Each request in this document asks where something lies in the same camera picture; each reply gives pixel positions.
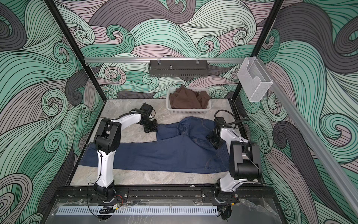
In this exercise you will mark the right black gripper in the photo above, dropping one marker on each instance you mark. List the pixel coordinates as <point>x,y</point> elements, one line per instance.
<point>216,145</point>

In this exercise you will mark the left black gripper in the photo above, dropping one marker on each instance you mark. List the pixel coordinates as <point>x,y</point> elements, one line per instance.
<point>155,126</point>

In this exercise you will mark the blue denim trousers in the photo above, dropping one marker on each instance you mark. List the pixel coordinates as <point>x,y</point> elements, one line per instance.
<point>179,147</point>

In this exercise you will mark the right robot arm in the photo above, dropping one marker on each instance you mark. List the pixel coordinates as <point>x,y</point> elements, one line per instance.
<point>244,164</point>

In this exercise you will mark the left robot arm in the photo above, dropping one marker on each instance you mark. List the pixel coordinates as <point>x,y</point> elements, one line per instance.
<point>107,141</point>

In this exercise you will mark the brown trousers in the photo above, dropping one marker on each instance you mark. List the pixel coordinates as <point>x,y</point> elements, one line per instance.
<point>184,98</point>

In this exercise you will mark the white plastic laundry basket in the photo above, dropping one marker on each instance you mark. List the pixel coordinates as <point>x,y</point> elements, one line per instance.
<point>185,111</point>

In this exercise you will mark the black perforated metal tray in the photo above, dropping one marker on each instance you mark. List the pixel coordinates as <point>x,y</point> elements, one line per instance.
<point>178,68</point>

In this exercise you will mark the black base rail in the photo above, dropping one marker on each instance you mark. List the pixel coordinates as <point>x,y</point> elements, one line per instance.
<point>205,193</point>

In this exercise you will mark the clear plastic wall bin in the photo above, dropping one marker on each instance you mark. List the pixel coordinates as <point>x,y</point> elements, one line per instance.
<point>254,78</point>

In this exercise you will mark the aluminium rail back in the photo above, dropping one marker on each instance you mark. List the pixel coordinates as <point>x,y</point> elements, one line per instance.
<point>148,59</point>

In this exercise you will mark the aluminium rail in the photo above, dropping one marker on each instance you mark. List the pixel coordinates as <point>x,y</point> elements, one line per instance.
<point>341,179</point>
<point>148,59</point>

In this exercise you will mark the white slotted cable duct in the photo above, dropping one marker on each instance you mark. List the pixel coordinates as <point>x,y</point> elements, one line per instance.
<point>141,210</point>

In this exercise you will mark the aluminium rail right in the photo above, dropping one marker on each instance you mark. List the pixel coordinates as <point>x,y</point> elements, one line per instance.
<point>341,179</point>

